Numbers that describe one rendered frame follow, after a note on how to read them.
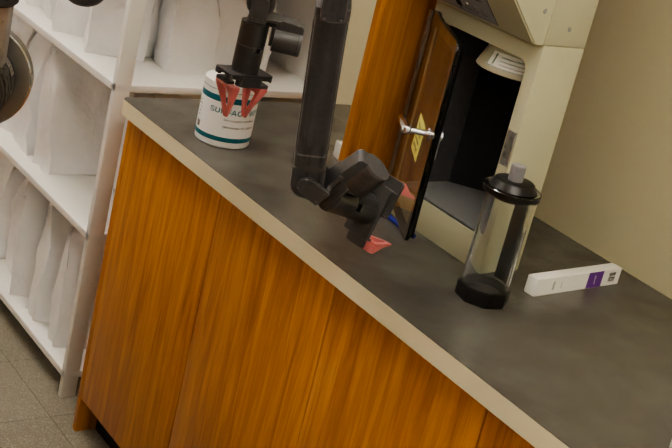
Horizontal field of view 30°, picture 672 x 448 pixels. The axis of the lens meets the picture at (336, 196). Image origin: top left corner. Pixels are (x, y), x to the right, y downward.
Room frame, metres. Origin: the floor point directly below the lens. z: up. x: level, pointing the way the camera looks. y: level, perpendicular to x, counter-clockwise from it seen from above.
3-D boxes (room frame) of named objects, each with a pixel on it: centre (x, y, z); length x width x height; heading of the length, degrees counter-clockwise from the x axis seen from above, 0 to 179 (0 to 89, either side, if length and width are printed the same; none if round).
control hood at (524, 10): (2.41, -0.16, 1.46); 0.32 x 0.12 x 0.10; 39
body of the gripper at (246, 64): (2.47, 0.24, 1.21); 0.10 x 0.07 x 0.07; 130
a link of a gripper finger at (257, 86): (2.47, 0.23, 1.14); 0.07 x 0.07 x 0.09; 40
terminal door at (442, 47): (2.40, -0.13, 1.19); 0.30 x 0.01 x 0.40; 9
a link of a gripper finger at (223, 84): (2.46, 0.25, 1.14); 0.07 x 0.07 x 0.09; 40
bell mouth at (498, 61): (2.49, -0.30, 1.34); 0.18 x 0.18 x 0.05
